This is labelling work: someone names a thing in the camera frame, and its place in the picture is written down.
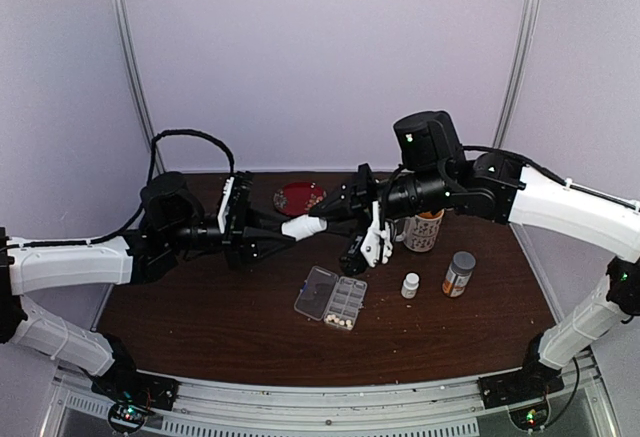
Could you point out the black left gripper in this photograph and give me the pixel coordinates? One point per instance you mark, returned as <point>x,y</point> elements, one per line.
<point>244,244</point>

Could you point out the small white pill bottle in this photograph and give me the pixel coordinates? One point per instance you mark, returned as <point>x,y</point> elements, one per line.
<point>410,285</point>

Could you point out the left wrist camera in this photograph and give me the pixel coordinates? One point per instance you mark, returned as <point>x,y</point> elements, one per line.
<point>235,202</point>

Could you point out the right aluminium frame post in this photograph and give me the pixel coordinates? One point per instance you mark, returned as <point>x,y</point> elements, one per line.
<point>524,39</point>

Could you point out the red floral plate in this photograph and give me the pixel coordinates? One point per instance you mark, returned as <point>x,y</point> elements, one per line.
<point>297,198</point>

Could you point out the clear plastic pill organizer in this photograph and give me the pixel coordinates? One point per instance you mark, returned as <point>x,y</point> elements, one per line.
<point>324,293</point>

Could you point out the floral mug yellow inside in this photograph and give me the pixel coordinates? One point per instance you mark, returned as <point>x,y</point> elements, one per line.
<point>419,232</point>

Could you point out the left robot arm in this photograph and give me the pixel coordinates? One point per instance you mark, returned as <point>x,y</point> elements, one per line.
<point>172,221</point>

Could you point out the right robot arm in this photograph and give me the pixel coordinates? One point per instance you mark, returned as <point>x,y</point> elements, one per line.
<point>505,188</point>

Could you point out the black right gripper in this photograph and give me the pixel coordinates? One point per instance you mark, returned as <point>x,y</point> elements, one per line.
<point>357,200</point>

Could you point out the white pills in organizer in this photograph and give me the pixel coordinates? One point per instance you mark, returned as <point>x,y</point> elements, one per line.
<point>339,321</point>

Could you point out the amber bottle grey cap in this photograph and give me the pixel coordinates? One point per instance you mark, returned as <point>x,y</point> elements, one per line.
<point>458,274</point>

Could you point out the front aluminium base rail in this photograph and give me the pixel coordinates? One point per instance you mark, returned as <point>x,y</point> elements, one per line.
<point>450,407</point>

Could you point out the aluminium frame post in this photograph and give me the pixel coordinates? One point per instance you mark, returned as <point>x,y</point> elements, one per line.
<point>132,70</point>
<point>524,39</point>

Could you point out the left aluminium frame post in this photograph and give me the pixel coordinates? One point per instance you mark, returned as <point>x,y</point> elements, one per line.
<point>132,70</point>

